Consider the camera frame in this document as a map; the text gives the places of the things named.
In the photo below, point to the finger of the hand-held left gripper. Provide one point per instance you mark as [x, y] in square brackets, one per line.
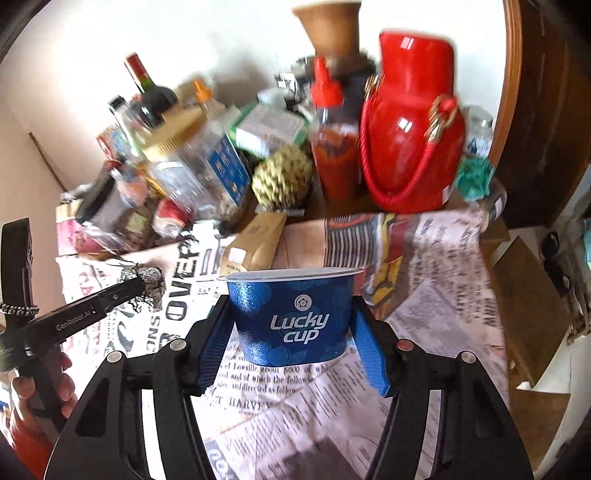
[120, 295]

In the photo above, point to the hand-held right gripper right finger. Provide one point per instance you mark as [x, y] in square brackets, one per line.
[371, 346]

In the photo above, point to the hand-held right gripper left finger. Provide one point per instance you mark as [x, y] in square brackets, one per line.
[214, 341]

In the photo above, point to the foil ball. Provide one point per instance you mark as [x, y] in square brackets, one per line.
[154, 281]

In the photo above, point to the blue cup with clear lid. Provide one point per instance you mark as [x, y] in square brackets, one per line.
[295, 318]

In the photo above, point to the person's left hand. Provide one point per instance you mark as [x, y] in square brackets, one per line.
[67, 387]

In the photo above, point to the pink tan printed sack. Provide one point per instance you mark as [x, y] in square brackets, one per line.
[69, 230]

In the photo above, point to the printed tablecloth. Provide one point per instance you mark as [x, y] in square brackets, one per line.
[438, 286]

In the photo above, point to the small red can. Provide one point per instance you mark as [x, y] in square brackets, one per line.
[171, 217]

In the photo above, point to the black lid plastic jar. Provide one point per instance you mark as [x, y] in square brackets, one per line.
[94, 198]

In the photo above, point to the gold lid plastic jar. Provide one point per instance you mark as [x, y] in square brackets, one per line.
[180, 161]

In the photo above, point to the clear box blue label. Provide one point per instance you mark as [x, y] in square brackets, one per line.
[228, 168]

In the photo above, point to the custard apple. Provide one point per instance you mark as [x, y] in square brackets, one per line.
[281, 180]

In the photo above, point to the clear glass bottle black cap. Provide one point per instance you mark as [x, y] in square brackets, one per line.
[123, 117]

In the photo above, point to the lying glass jar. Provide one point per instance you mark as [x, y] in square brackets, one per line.
[496, 196]

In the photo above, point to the red sauce bottle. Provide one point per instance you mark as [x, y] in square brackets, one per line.
[334, 152]

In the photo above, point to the green crumpled bag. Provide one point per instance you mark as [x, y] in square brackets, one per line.
[475, 177]

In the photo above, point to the dark wine bottle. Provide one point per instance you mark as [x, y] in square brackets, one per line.
[147, 92]

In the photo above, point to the orange cap bottle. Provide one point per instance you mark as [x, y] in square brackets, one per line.
[210, 99]

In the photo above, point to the red thermos jug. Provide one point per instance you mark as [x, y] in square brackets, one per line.
[411, 129]

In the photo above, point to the green white box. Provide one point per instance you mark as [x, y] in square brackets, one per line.
[270, 127]

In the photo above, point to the dark wooden door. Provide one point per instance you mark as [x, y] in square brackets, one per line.
[545, 92]

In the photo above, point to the brown clay vase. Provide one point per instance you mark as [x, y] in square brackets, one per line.
[328, 23]

